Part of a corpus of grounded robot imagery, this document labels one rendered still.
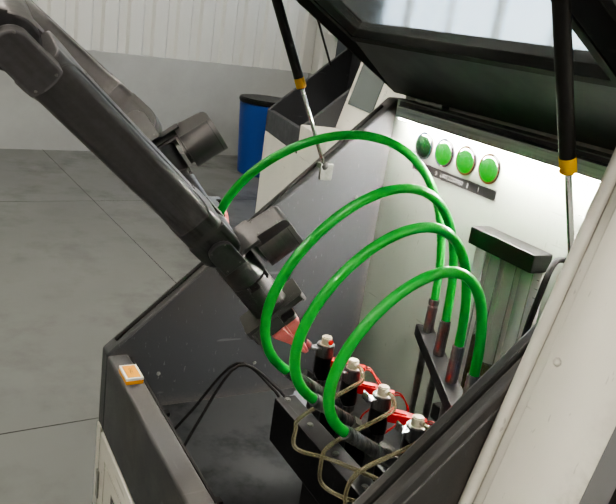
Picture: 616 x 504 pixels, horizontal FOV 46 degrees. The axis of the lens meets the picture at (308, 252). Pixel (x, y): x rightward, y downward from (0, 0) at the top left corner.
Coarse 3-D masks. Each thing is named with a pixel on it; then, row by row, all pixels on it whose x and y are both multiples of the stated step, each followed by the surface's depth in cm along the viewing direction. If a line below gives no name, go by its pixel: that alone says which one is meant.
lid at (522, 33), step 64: (320, 0) 124; (384, 0) 107; (448, 0) 93; (512, 0) 83; (576, 0) 74; (384, 64) 132; (448, 64) 111; (512, 64) 95; (576, 64) 87; (576, 128) 102
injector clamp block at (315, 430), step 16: (288, 400) 117; (272, 416) 119; (288, 416) 114; (320, 416) 117; (272, 432) 119; (288, 432) 114; (304, 432) 109; (320, 432) 110; (288, 448) 114; (304, 448) 109; (320, 448) 105; (336, 448) 106; (352, 448) 109; (304, 464) 109; (336, 464) 102; (352, 464) 103; (304, 480) 110; (336, 480) 101; (368, 480) 100; (304, 496) 110; (320, 496) 105; (352, 496) 98
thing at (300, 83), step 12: (276, 0) 123; (276, 12) 124; (288, 24) 126; (288, 36) 126; (288, 48) 127; (300, 72) 129; (300, 84) 130; (312, 120) 134; (312, 132) 135; (324, 168) 137
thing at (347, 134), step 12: (336, 132) 109; (348, 132) 109; (360, 132) 110; (372, 132) 110; (300, 144) 109; (312, 144) 109; (384, 144) 111; (396, 144) 111; (276, 156) 109; (408, 156) 111; (252, 168) 110; (264, 168) 110; (420, 168) 112; (240, 180) 110; (432, 180) 113; (228, 192) 111; (228, 204) 111; (444, 240) 117; (444, 252) 117; (432, 288) 120; (432, 300) 120
